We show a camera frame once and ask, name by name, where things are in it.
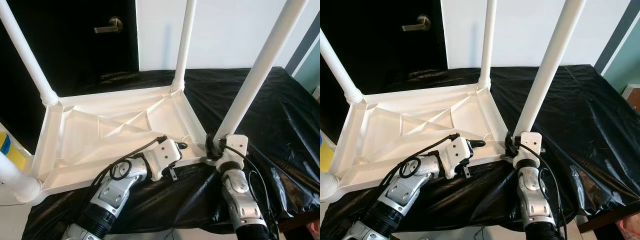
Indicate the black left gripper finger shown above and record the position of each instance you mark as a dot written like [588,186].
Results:
[477,144]
[182,146]

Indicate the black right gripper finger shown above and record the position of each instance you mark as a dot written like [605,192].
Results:
[507,144]
[209,146]

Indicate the black plastic table cover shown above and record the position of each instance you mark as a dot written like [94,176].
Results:
[590,130]
[280,130]

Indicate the yellow container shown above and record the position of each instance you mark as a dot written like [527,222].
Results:
[326,152]
[12,150]

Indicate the brown and white flat board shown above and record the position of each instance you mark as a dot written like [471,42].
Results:
[632,97]
[316,92]

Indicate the black door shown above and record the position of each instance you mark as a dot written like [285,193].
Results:
[75,55]
[390,55]

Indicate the pink plastic bag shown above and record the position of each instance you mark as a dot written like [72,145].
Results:
[630,229]
[315,229]

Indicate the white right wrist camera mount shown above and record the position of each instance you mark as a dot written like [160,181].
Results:
[235,145]
[530,142]

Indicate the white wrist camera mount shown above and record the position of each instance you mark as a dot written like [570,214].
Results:
[162,152]
[454,150]
[530,142]
[235,145]

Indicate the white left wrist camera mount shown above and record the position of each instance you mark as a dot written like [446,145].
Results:
[162,152]
[454,150]

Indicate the dark grey wall trim strip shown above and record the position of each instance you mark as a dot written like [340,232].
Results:
[302,42]
[617,35]

